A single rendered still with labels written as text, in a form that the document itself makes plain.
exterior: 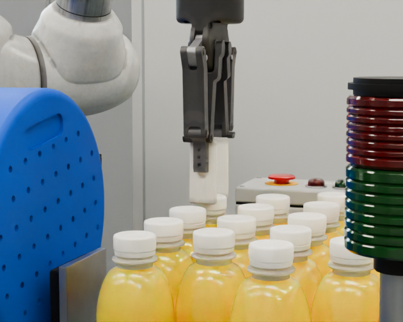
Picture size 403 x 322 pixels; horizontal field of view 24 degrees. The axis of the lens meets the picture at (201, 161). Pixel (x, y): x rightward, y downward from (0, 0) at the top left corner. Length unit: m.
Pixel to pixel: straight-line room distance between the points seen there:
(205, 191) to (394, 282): 0.51
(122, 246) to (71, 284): 0.17
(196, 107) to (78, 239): 0.22
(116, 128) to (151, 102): 0.91
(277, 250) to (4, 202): 0.29
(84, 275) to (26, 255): 0.07
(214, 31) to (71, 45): 0.68
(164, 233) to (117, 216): 2.16
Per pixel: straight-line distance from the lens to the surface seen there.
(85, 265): 1.02
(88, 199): 1.11
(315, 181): 1.20
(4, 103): 0.97
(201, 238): 0.85
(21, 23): 2.71
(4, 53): 1.65
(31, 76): 1.67
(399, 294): 0.55
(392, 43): 3.60
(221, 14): 1.00
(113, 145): 3.01
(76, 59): 1.68
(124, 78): 1.74
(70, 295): 0.99
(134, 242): 0.83
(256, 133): 3.75
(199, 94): 0.98
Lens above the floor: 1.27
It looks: 7 degrees down
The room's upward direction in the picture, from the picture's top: straight up
